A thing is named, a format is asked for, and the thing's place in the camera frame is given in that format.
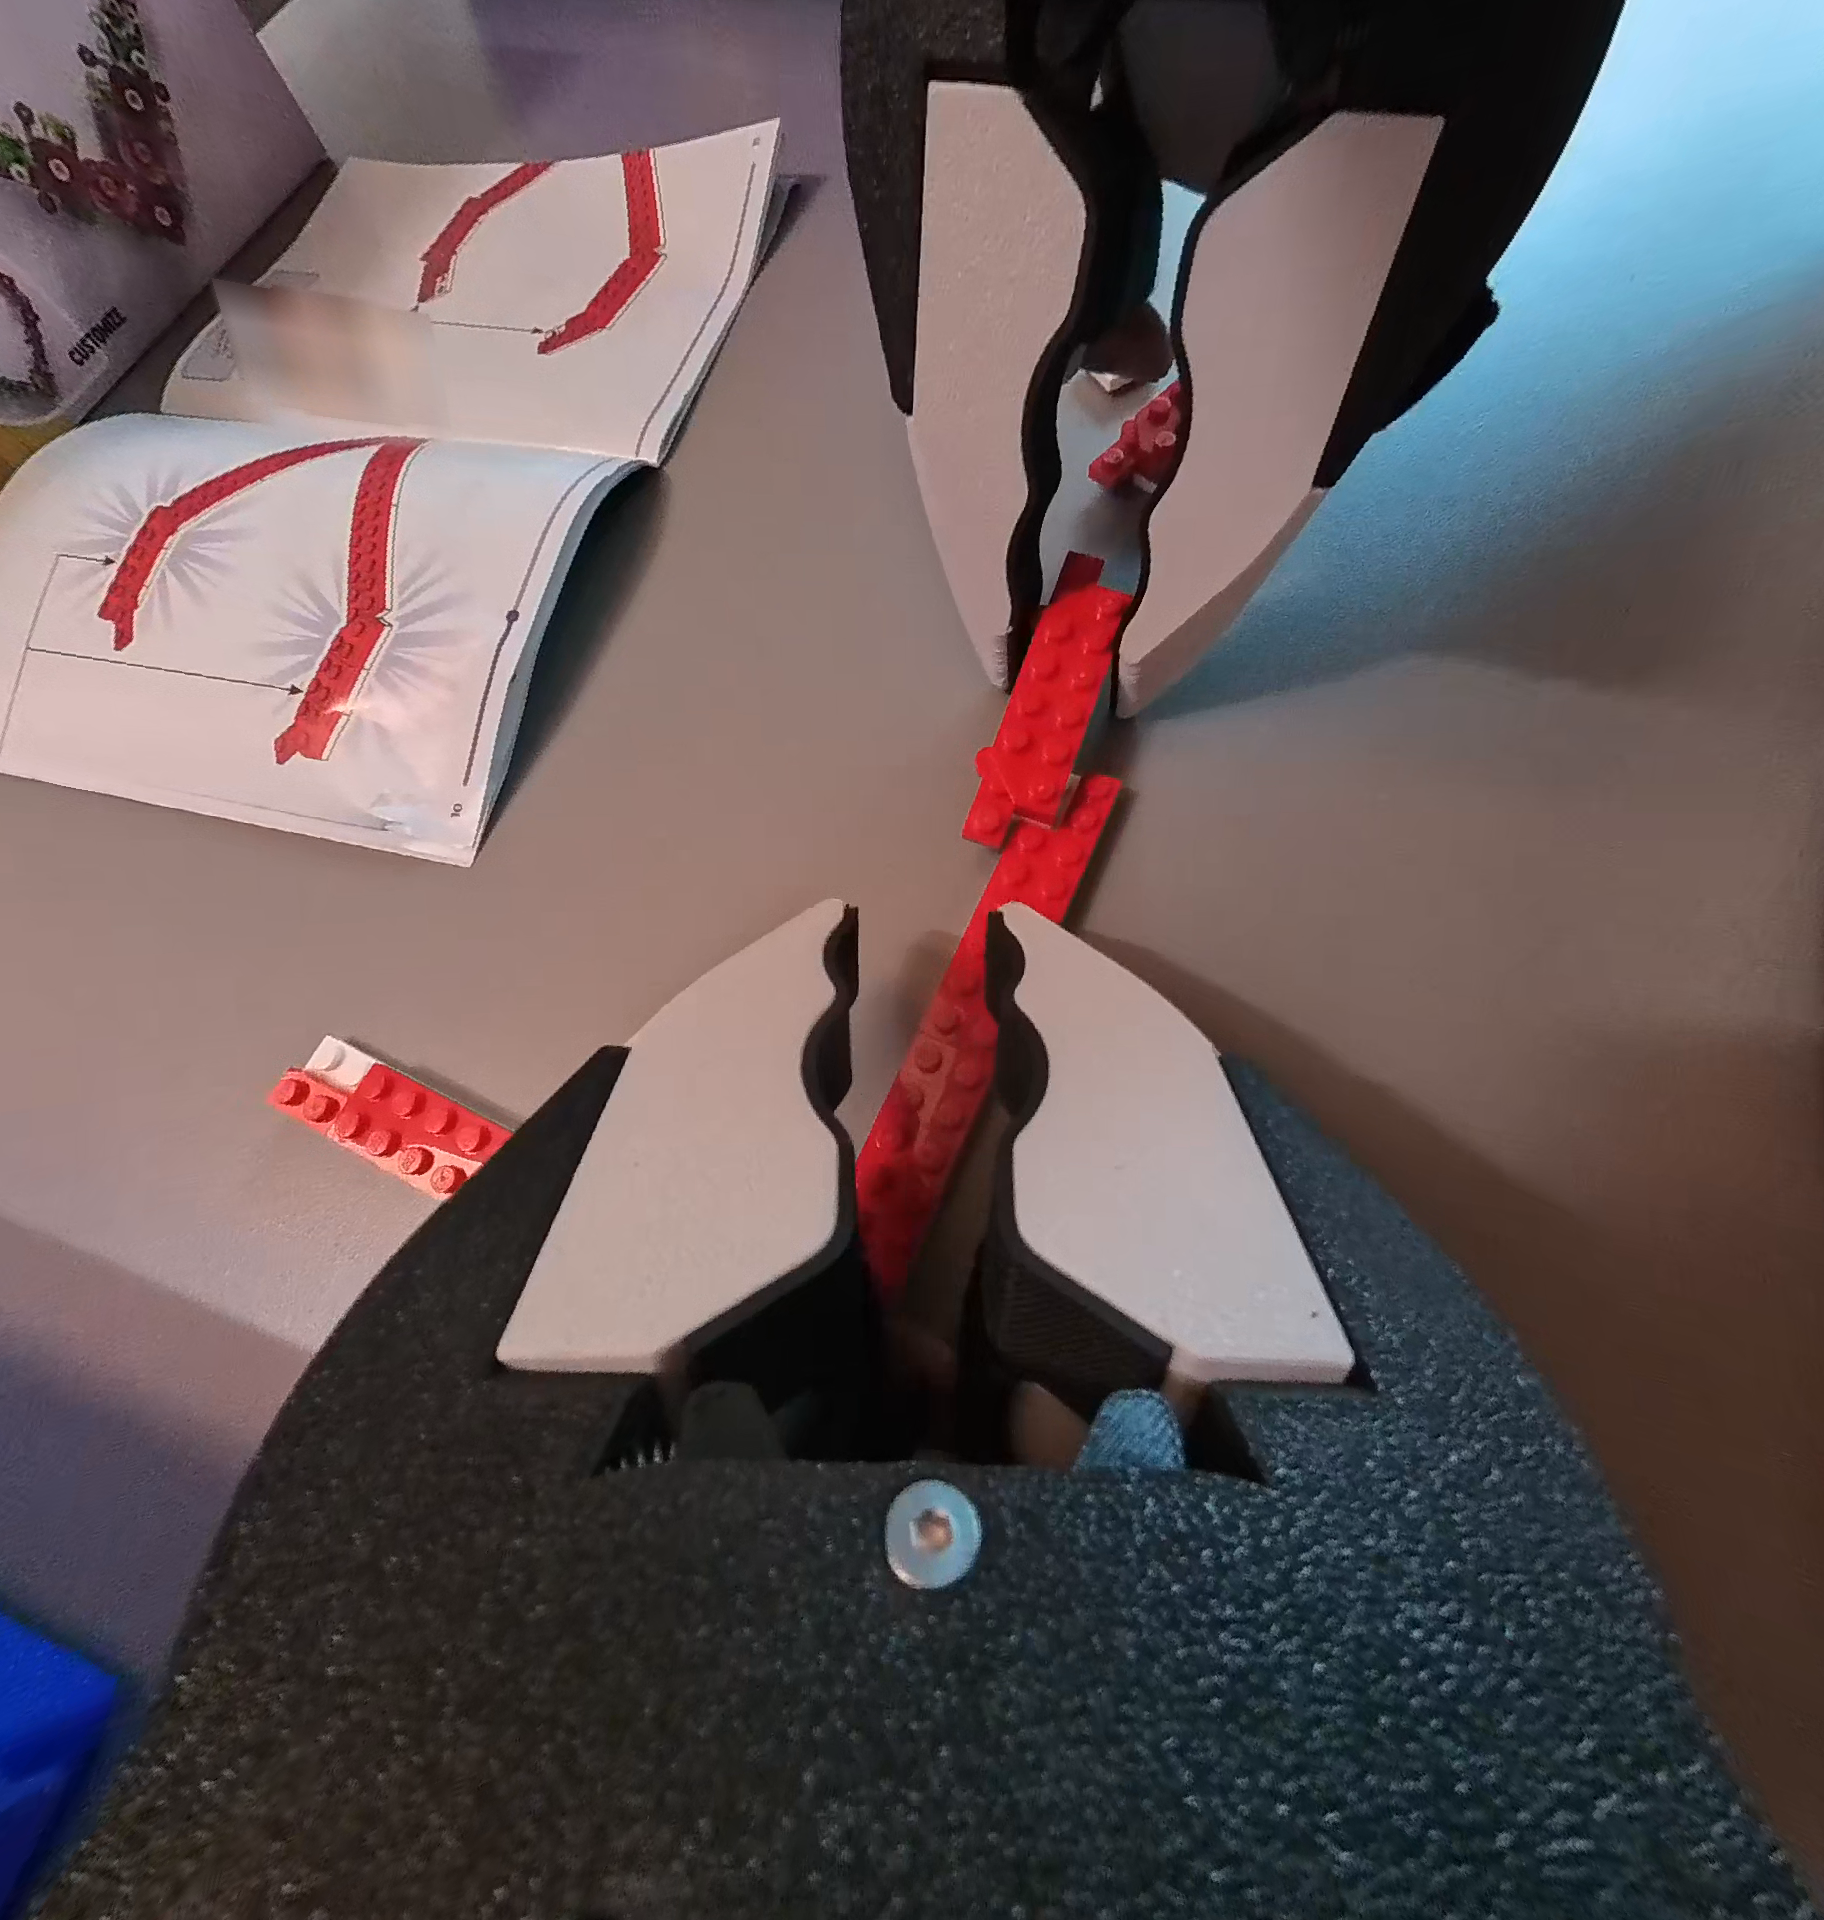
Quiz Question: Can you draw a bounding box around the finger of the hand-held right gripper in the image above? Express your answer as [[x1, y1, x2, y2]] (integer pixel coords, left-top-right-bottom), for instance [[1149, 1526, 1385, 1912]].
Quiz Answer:
[[908, 80, 1107, 693], [1119, 111, 1446, 721]]

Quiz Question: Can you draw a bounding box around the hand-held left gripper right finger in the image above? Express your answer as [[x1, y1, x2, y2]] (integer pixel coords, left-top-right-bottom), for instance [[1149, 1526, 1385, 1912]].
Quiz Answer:
[[978, 899, 1361, 1389]]

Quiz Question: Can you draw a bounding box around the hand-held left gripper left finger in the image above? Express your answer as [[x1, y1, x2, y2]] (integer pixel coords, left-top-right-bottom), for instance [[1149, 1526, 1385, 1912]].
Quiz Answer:
[[494, 899, 892, 1380]]

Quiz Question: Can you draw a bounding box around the short red brick assembly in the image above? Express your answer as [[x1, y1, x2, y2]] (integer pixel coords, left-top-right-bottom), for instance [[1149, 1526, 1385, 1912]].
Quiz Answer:
[[959, 553, 1142, 859]]

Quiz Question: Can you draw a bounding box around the long red brick strip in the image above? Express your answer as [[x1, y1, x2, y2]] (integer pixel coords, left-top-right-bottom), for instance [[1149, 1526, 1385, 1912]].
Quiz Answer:
[[854, 771, 1127, 1309]]

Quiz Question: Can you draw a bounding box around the grey desk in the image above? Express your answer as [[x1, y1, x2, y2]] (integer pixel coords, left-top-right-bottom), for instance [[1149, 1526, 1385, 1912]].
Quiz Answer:
[[0, 0, 1824, 1920]]

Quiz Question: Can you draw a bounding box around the open instruction booklet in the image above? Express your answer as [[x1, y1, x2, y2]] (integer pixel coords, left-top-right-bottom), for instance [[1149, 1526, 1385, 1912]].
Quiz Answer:
[[0, 118, 801, 873]]

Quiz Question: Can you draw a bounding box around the blue plastic bin with dividers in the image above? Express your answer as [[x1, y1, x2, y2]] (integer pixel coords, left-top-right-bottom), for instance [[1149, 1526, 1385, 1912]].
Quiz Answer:
[[0, 1576, 120, 1920]]

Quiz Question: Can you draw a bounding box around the yellow and white toy box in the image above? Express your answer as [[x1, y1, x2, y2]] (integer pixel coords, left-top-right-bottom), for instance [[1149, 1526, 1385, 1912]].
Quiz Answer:
[[0, 0, 328, 520]]

